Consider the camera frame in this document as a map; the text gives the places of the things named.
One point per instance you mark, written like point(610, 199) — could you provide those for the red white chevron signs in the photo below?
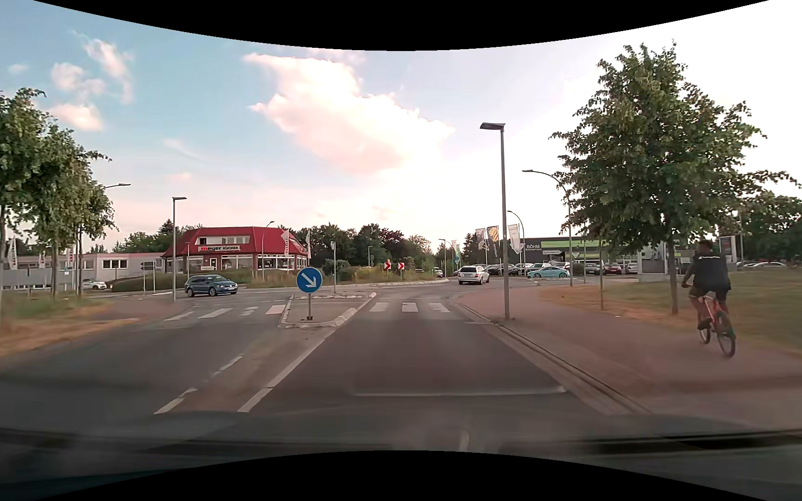
point(394, 266)

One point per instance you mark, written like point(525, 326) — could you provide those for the roundabout grass island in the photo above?
point(373, 275)

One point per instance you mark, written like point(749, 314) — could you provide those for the white car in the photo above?
point(473, 275)
point(94, 284)

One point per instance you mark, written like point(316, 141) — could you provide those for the row of flags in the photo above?
point(495, 240)

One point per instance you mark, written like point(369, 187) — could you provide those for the round blue arrow sign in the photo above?
point(309, 280)

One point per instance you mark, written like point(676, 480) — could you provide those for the grey asphalt road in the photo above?
point(401, 348)

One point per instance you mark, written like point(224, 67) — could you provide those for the kerbed traffic island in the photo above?
point(321, 316)

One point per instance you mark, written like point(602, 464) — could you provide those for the turquoise car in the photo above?
point(548, 273)

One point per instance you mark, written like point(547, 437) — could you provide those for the row of parked cars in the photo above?
point(554, 267)

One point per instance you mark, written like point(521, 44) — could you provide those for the red roofed building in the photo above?
point(237, 249)

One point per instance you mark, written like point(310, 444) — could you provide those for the grey flat roofed building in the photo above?
point(582, 249)

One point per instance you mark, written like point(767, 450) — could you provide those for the car's own bonnet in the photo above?
point(401, 435)

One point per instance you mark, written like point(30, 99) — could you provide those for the dark blue car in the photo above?
point(210, 284)

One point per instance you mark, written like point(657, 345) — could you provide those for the thin pole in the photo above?
point(601, 278)

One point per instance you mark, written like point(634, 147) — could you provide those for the reddish paved cycle path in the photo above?
point(624, 348)

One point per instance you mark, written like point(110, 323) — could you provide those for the large leafy tree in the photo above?
point(651, 153)

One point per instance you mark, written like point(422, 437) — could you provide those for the person on bicycle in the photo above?
point(711, 285)

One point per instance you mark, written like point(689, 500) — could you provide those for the low pale building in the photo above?
point(60, 268)

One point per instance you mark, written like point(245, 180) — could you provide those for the dry grass verge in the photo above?
point(18, 323)
point(770, 306)

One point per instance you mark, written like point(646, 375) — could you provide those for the row of leafy trees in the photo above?
point(18, 181)

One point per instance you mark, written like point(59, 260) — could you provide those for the dark trees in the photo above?
point(798, 222)

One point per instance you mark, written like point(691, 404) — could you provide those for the road sign on post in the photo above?
point(333, 257)

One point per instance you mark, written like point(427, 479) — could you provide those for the tall grey lamp post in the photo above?
point(504, 222)

